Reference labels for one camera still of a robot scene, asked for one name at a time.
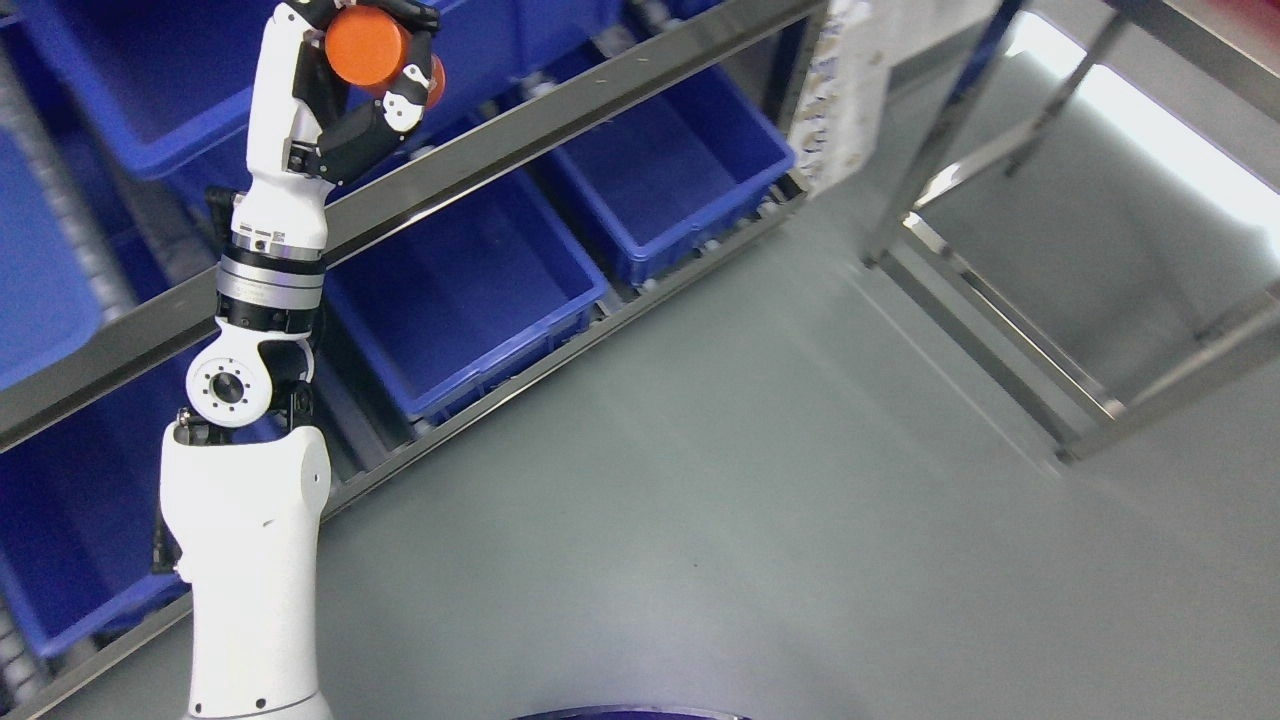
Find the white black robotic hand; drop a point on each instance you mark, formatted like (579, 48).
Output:
(303, 141)

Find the blue bin lower left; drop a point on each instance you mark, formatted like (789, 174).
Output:
(79, 505)

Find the blue bin lower centre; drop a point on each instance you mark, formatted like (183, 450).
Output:
(452, 306)

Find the metal shelf front rail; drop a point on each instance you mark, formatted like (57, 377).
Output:
(182, 316)

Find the white sign board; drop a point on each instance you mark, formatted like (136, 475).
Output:
(838, 115)

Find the blue bin far left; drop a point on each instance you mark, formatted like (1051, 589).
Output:
(50, 304)

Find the blue bin lower right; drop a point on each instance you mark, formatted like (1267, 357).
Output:
(669, 174)

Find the blue shallow tray bin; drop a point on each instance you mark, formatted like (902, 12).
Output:
(164, 81)

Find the orange cylindrical capacitor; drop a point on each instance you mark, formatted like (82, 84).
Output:
(367, 44)

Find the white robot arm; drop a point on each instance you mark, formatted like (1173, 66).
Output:
(244, 477)

